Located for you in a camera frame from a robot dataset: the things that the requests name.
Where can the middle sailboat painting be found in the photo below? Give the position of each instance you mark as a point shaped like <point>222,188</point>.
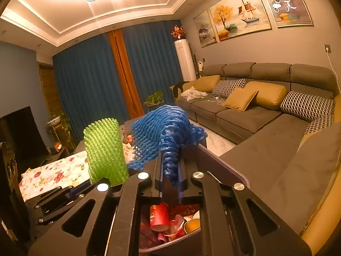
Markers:
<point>232,18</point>

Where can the patterned cushion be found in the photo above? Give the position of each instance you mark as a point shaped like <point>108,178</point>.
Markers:
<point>224,88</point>
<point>307,107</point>

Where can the yellow cushion large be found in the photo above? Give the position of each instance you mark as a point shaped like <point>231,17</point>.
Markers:
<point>269,95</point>

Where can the patterned cushion near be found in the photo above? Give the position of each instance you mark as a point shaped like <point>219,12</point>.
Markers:
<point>307,107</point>

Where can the yellow square cushion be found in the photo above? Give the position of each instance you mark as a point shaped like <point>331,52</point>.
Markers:
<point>240,99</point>

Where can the dark plastic trash bin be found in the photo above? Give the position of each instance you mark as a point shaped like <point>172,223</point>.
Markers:
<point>206,180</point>

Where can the flower ornament on conditioner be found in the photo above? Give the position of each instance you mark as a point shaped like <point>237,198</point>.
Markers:
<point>178,32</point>

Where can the yellow cushion far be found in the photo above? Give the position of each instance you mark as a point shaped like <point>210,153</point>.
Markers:
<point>203,84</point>

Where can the plant on wooden stand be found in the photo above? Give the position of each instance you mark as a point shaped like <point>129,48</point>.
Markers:
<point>59,128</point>

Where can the patterned cushion far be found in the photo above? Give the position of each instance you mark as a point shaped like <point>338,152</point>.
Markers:
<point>224,88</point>

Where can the white cloth on sofa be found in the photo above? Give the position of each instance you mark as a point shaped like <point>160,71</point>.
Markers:
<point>192,93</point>

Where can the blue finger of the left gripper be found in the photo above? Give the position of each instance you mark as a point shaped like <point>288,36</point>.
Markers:
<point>80,187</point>

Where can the grey sectional sofa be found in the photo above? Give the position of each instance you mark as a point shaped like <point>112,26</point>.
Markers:
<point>291,164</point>

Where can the white standing air conditioner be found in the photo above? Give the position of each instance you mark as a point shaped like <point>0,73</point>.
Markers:
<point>185,60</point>

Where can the left landscape painting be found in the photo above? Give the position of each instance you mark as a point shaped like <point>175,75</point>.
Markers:
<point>204,29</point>

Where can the black television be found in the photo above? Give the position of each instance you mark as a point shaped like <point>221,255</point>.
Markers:
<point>20,132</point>

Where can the floral tablecloth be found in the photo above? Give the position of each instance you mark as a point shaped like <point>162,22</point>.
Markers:
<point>69,171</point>

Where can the green foam fruit net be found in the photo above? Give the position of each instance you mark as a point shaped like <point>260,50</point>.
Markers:
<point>105,152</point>

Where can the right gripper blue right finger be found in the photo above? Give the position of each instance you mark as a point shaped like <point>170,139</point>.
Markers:
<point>268,234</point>

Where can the crumpled red wrapper trash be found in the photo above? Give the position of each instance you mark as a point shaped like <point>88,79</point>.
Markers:
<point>178,215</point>

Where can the right calligraphy painting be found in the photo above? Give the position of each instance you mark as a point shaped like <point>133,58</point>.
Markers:
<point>290,13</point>

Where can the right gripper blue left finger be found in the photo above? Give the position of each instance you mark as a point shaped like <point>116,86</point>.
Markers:
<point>102,220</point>

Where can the blue curtain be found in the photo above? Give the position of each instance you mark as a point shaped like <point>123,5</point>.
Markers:
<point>87,74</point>

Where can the blue foam fruit net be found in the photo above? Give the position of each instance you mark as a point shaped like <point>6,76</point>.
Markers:
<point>163,131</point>

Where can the potted green plant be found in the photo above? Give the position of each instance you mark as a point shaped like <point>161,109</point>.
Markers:
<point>154,100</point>

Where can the orange curtain strip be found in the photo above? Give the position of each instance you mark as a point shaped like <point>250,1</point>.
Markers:
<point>130,93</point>

